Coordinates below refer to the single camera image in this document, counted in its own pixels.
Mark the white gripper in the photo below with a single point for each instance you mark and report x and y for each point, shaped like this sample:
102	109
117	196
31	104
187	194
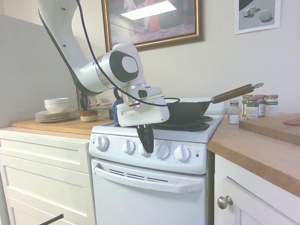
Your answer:
143	113

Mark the white stove burner knob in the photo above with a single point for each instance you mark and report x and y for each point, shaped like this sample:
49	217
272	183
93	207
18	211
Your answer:
141	151
129	146
182	153
163	151

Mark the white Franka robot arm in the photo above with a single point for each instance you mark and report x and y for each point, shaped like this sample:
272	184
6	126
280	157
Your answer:
63	30

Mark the white stove with oven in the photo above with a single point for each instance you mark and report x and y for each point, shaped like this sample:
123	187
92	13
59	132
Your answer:
145	206

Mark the blue enamel kettle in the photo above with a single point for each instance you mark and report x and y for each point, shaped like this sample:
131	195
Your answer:
115	110

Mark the white oven temperature knob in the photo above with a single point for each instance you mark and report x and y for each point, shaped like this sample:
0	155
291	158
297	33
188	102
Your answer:
102	143

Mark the glass jar red checked lid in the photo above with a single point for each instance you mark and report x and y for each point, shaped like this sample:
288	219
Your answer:
103	110

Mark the small brown ceramic bowl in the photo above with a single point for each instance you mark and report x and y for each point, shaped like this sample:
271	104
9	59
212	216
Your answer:
88	117

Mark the round black rimmed glass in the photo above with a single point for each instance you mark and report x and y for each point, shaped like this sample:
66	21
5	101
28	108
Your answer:
84	100

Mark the large wooden counter board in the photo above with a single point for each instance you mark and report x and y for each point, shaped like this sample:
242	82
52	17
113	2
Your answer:
58	126

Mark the glass salt shaker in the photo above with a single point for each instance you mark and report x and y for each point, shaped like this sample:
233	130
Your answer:
233	114

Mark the stack of white plates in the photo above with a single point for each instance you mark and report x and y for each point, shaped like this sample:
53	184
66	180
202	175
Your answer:
56	116

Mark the white ceramic bowl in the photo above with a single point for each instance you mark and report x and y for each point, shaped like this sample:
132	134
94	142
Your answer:
56	102
56	109

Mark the round metal cabinet knob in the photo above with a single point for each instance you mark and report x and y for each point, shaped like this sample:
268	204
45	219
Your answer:
223	202

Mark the spice jar brown contents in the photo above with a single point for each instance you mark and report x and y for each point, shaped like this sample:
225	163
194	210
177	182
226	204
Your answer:
244	105

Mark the white drawer cabinet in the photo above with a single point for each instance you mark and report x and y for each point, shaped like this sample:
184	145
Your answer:
47	175

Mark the spice jar green label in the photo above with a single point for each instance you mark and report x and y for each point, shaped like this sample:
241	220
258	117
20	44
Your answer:
252	110

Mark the gold framed painting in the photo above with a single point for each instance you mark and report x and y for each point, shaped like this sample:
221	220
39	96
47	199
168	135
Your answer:
152	23

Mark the spice jar dark label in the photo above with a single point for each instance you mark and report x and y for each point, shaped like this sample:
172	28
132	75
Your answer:
261	107

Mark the thick wooden cutting board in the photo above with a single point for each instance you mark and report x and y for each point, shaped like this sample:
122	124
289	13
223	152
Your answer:
269	129

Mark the thin black rod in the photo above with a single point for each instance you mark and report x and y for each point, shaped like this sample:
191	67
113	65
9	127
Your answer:
51	219

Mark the spice jar white label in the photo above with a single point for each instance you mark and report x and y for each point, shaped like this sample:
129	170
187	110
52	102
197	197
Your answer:
271	106

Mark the white door cabinet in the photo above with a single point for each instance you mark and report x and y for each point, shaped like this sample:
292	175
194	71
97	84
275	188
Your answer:
257	211

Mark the pink round disc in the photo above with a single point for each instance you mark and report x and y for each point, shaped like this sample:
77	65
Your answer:
292	122

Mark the grey still life poster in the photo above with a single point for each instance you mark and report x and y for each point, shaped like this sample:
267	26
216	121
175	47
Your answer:
257	14

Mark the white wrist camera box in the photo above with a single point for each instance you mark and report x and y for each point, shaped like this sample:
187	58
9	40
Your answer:
150	92

